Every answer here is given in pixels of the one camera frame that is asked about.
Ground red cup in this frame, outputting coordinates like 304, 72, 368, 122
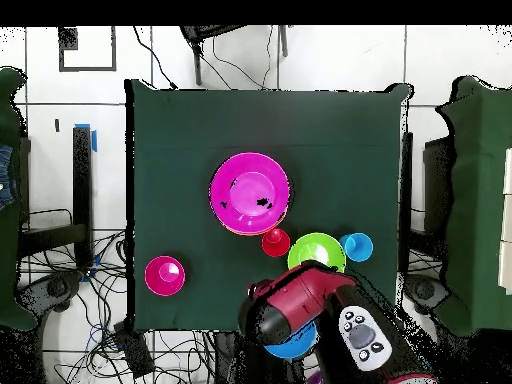
261, 227, 292, 258

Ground green side table cloth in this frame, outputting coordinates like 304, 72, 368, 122
433, 74, 512, 338
0, 66, 40, 333

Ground tangled cables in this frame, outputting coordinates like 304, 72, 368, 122
19, 229, 217, 384

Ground blue denim fabric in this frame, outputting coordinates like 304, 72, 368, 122
0, 143, 18, 211

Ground black table frame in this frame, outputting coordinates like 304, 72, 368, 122
18, 125, 95, 270

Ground white box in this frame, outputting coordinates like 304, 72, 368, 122
497, 146, 512, 296

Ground blue tape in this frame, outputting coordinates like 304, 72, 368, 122
74, 122, 98, 153

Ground green bowl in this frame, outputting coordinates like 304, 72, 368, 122
286, 232, 347, 274

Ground black power strip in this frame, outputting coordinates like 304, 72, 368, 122
111, 321, 156, 379

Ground dark green tablecloth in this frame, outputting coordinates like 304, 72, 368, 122
124, 78, 413, 335

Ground black cable with plug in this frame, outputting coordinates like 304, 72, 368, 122
132, 26, 179, 90

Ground black swivel chair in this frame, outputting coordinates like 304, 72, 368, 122
402, 273, 450, 317
17, 271, 86, 317

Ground orange bowl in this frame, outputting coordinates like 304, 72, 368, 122
217, 211, 288, 237

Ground blue cup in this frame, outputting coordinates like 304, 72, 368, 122
338, 232, 375, 264

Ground small pink-red bowl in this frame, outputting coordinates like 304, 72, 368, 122
143, 254, 186, 298

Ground large pink bowl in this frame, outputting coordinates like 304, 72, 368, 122
208, 151, 291, 235

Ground blue bowl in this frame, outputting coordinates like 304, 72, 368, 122
263, 321, 319, 360

